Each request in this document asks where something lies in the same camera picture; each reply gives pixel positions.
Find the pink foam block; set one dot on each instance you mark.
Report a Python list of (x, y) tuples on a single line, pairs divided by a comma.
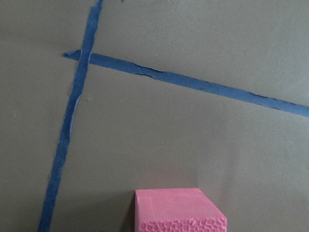
[(176, 210)]

